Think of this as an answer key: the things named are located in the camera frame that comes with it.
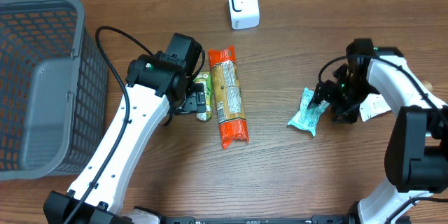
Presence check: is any green tea snack packet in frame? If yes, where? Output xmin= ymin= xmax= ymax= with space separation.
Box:
xmin=194 ymin=71 xmax=213 ymax=122

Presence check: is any white tube with gold cap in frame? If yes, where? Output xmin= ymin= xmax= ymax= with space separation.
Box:
xmin=359 ymin=81 xmax=430 ymax=122

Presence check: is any orange spaghetti packet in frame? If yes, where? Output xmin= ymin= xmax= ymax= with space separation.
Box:
xmin=208 ymin=45 xmax=249 ymax=149

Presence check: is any mint green wipes packet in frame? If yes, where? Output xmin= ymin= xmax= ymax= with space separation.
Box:
xmin=287 ymin=87 xmax=330 ymax=137

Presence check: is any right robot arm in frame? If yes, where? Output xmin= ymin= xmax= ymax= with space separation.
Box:
xmin=308 ymin=38 xmax=447 ymax=223

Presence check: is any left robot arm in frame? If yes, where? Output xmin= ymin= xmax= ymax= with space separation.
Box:
xmin=43 ymin=33 xmax=206 ymax=223

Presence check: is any white barcode scanner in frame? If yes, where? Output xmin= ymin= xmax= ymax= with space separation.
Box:
xmin=228 ymin=0 xmax=260 ymax=30

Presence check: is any grey plastic shopping basket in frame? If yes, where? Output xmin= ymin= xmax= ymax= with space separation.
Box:
xmin=1 ymin=0 xmax=108 ymax=181

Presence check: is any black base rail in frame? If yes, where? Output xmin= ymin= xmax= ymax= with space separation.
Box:
xmin=160 ymin=214 xmax=360 ymax=224

